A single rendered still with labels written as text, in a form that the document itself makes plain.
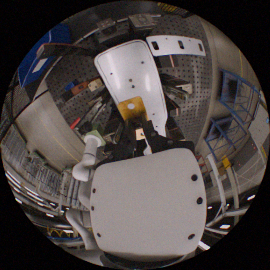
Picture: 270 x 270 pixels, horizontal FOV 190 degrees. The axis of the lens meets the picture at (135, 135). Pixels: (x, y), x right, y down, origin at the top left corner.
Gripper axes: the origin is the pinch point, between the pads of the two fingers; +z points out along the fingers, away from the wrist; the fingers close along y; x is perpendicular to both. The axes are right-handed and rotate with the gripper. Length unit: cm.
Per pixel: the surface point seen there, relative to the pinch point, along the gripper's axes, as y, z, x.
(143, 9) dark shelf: 17.1, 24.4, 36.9
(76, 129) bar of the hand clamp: -16.1, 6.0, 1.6
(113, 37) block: 1.1, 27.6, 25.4
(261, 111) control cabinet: 769, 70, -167
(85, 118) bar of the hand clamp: -14.7, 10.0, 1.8
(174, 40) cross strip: 23.8, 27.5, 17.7
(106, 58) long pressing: -5.1, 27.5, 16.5
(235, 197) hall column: 503, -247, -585
